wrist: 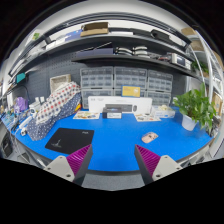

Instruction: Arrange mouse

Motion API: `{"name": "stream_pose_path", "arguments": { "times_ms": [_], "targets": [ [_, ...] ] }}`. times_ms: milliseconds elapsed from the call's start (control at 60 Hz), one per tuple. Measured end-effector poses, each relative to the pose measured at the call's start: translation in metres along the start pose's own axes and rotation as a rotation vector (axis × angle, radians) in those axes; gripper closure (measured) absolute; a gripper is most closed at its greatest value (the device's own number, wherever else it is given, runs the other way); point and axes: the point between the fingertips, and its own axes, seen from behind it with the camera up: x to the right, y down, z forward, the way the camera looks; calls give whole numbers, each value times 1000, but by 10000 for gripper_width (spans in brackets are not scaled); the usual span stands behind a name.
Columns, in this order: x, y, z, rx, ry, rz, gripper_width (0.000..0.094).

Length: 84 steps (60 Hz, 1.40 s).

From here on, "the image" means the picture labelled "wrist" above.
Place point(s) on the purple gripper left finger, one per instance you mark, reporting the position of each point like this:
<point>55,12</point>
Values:
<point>72,168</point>

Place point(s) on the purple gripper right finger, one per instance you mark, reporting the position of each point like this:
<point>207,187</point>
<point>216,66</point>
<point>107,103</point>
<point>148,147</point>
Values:
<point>152,166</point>

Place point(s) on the black mouse pad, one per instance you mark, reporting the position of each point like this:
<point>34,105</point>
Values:
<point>68,141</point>

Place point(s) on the patterned computer mouse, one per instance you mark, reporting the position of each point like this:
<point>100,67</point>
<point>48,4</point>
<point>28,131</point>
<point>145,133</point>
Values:
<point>149,137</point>

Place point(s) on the blue table mat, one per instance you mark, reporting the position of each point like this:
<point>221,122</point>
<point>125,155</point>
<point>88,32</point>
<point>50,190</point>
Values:
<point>114,140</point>

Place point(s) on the picture card right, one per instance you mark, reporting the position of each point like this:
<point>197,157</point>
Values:
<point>146,118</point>

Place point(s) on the picture card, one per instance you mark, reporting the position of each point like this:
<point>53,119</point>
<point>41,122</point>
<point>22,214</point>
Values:
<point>86,115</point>
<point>146,118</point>

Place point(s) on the picture card left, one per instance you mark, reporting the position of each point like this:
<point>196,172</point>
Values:
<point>86,115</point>

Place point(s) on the white tissue box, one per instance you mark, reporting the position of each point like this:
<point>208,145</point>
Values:
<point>162,112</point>

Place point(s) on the small black box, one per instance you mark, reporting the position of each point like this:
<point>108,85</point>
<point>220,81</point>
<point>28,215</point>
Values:
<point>112,113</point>

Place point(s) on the long white keyboard box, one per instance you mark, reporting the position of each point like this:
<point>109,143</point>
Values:
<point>127,104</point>

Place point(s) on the patterned fabric bag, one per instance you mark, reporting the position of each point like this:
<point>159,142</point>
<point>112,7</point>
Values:
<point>60,104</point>

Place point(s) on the potted green plant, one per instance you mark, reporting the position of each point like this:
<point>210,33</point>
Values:
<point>196,108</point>

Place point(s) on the yellow card sign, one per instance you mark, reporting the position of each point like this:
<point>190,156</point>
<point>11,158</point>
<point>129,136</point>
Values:
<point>130,91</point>

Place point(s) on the purple bag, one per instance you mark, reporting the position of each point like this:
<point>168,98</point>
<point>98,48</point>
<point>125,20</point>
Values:
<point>21,104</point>

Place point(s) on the grey drawer organizer right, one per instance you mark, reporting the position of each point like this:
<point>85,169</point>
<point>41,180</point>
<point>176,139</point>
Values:
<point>159,87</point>

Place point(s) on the grey drawer organizer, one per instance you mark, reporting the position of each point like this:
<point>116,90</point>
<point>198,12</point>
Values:
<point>97,81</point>
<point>126,76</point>
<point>159,87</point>

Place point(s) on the woven white basket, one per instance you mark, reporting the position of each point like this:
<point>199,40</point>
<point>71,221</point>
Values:
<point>57,81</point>

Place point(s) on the grey drawer organizer left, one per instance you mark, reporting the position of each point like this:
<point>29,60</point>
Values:
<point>97,81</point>

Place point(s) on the grey drawer organizer middle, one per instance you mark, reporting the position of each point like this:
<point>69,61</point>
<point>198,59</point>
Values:
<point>126,76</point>

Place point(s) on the cardboard box on shelf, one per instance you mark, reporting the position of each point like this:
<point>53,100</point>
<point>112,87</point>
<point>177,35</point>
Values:
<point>94,29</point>

